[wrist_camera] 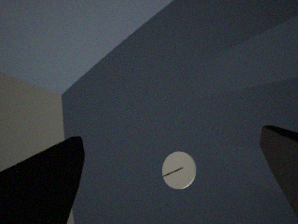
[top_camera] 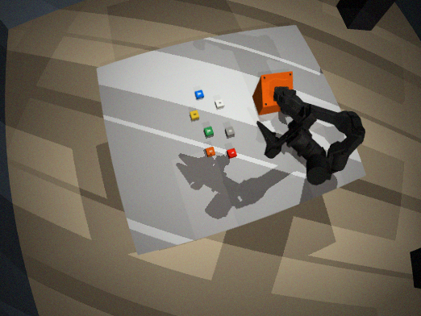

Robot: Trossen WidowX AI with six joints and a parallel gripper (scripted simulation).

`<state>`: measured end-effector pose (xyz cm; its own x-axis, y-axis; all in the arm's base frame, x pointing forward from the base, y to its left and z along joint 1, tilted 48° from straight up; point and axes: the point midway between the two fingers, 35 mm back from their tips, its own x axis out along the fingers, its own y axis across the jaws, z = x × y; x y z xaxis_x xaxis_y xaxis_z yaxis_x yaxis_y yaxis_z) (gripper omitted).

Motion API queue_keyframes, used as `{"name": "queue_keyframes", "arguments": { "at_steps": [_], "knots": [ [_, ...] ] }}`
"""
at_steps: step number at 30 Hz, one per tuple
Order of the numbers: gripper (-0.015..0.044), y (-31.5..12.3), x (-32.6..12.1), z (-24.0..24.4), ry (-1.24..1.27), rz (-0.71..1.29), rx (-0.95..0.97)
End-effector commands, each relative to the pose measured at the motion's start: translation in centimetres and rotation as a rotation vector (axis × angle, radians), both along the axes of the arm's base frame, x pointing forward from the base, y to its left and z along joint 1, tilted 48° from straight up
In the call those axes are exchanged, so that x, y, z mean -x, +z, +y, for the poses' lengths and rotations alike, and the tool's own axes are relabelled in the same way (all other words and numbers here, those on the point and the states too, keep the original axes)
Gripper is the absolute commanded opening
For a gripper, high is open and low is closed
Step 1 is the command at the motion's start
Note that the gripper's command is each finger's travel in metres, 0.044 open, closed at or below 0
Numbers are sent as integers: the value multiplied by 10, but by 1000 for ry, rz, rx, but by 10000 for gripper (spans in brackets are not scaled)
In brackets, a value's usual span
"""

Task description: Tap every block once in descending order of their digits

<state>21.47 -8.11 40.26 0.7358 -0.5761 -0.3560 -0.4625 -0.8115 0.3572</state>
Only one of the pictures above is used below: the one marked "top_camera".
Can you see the yellow block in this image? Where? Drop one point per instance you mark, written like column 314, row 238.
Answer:
column 194, row 115

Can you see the blue digit block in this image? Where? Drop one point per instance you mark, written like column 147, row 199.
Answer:
column 199, row 94

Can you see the green digit block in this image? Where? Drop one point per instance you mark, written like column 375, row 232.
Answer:
column 208, row 131

